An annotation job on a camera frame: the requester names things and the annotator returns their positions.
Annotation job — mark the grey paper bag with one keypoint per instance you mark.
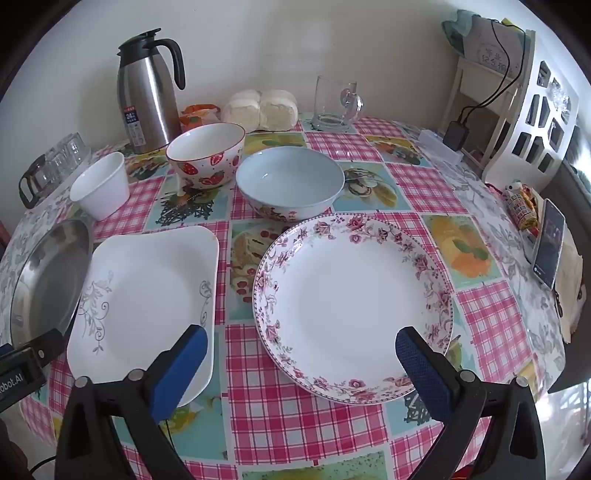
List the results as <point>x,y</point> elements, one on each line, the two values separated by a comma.
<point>494,50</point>

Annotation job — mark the cream shelf rack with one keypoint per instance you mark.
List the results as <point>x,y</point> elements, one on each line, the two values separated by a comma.
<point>464,92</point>

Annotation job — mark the stainless steel thermos jug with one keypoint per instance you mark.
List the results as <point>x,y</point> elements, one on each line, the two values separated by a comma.
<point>147,101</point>

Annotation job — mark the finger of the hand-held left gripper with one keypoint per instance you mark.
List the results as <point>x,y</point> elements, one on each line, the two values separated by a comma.
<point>48,344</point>

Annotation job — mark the white square plate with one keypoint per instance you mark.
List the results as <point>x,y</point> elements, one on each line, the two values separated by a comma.
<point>143,295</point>

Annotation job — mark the teal cloth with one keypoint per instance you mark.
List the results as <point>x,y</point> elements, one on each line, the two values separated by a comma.
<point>455,32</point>

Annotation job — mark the glass teapot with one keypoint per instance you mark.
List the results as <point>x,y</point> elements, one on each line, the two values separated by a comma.
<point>39,177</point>

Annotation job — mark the stainless steel plate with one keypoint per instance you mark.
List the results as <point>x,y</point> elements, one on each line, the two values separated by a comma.
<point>46,277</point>

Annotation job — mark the white lattice plastic rack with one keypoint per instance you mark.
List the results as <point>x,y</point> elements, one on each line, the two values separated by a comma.
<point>517,161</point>

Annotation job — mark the orange snack packet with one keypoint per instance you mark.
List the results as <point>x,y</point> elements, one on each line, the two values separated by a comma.
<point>196,115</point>

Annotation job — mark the light blue bowl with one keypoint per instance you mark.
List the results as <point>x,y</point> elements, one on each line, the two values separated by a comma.
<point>291,175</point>

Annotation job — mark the white power strip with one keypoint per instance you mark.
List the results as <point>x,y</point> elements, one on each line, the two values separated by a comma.
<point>434,143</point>

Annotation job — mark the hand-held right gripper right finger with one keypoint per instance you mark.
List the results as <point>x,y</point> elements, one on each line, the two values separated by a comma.
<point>422,369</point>

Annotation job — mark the checkered printed tablecloth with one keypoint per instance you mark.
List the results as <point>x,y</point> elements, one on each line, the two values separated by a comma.
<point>258,415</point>

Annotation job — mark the small white bowl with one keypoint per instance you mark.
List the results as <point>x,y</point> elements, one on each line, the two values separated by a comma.
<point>99,184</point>

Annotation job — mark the black power adapter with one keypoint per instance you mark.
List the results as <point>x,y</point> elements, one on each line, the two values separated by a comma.
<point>456,134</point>

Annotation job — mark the smartphone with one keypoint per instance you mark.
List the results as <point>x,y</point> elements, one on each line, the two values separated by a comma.
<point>549,244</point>

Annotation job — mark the small glass cup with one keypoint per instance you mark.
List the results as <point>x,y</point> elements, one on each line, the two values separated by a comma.
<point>76,150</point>
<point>57,161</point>

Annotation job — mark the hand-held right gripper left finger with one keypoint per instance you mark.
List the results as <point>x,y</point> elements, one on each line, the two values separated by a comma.
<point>180,369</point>

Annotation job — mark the strawberry print bowl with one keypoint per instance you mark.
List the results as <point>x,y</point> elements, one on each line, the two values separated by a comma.
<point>207,166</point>

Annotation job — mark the bag of white buns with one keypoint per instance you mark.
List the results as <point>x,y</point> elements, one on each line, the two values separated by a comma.
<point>258,110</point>

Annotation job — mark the glass mug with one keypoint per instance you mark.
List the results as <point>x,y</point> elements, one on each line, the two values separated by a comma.
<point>330,106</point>

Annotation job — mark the floral rimmed round plate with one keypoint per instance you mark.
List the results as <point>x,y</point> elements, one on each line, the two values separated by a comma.
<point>351,300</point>

